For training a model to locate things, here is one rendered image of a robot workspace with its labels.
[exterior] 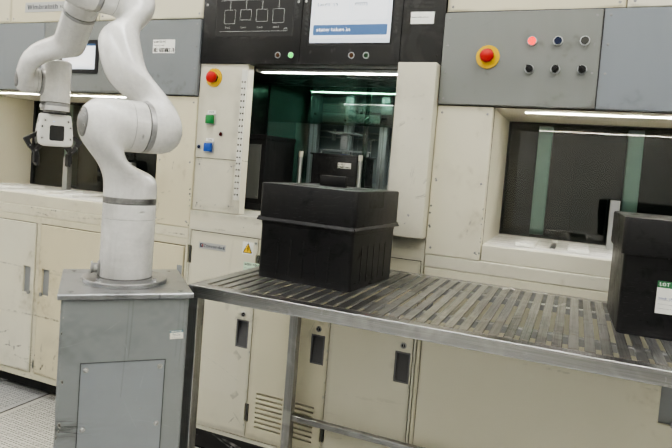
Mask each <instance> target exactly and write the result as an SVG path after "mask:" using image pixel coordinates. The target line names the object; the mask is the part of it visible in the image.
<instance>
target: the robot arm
mask: <svg viewBox="0 0 672 448"><path fill-rule="evenodd" d="M154 12H155V0H65V3H64V5H63V9H62V12H61V16H60V19H59V22H58V26H57V29H56V32H55V34H54V35H53V36H51V37H48V38H45V39H42V40H40V41H37V42H35V43H34V44H32V45H31V46H29V47H28V48H27V49H26V50H25V51H24V52H23V54H22V56H21V57H20V60H19V62H18V65H17V68H16V72H15V76H14V84H15V87H16V88H17V89H18V90H20V91H22V92H27V93H34V94H39V95H40V102H41V103H40V104H39V107H40V110H44V111H43V112H41V113H39V115H38V119H37V123H36V129H35V132H33V133H31V134H29V135H27V136H25V137H23V140H24V141H25V143H26V145H27V146H28V147H29V149H30V150H31V151H32V152H33V155H32V162H33V163H34V165H37V166H38V165H39V160H40V153H39V152H38V150H39V149H40V148H41V147H42V146H53V147H64V149H65V150H66V152H67V154H66V155H65V166H66V167H70V166H71V164H72V154H74V153H75V152H76V151H77V150H78V149H79V147H80V146H81V144H82V142H83V144H84V145H85V146H86V148H87V149H88V151H89V152H90V153H91V155H92V156H93V157H94V159H95V160H96V162H97V163H98V165H99V167H100V170H101V173H102V177H103V203H102V220H101V237H100V254H99V260H98V263H93V261H91V266H90V272H87V273H85V274H83V275H82V282H83V283H84V284H87V285H90V286H93V287H99V288H107V289H144V288H152V287H157V286H160V285H163V284H165V283H166V282H167V276H166V275H164V274H162V273H159V272H155V271H152V267H153V251H154V235H155V219H156V203H157V183H156V180H155V179H154V177H153V176H151V175H150V174H148V173H146V172H144V171H142V170H140V169H138V168H136V167H134V166H133V165H131V164H130V163H129V162H128V160H127V159H126V157H125V152H135V153H147V154H164V153H168V152H170V151H172V150H174V149H175V148H176V147H177V146H178V144H179V143H180V141H181V137H182V123H181V119H180V117H179V115H178V112H177V110H176V109H175V107H174V106H173V104H172V103H171V101H170V100H169V98H168V97H167V96H166V95H165V93H164V92H163V91H162V90H161V88H160V87H159V86H158V85H157V83H156V82H155V81H154V80H153V78H152V77H151V75H150V74H149V72H148V71H147V68H146V65H145V62H144V58H143V53H142V48H141V42H140V31H141V30H142V29H143V28H144V27H145V26H146V25H147V24H148V23H149V21H150V20H151V18H152V17H153V15H154ZM99 13H103V14H107V15H111V16H113V17H115V18H116V20H114V21H112V22H110V23H108V24H107V25H106V26H105V27H103V29H102V30H101V32H100V34H99V37H98V49H99V55H100V60H101V64H102V67H103V70H104V73H105V75H106V77H107V79H108V80H109V82H110V83H111V84H112V85H113V87H114V88H115V89H116V90H118V91H119V92H120V93H121V94H122V95H123V96H125V97H126V98H127V99H128V100H125V99H117V98H108V97H99V98H94V99H91V100H90V101H88V102H86V103H85V104H84V105H83V107H82V108H81V110H80V112H79V115H78V116H77V130H78V134H79V136H80V138H81V140H82V141H80V140H79V139H77V138H76V137H74V136H73V129H72V119H71V116H68V114H66V113H70V97H71V77H72V64H71V63H70V62H68V61H64V60H59V59H63V58H74V57H78V56H80V55H82V54H83V52H84V51H85V49H86V46H87V43H88V41H89V38H90V35H91V33H92V30H93V27H94V25H95V22H96V19H97V16H98V14H99ZM41 65H42V68H41V69H39V67H40V66H41ZM34 137H35V143H36V144H35V145H33V144H32V143H31V142H30V139H31V138H34ZM73 141H74V142H75V143H76V144H75V146H74V147H73V148H71V146H72V144H73Z"/></svg>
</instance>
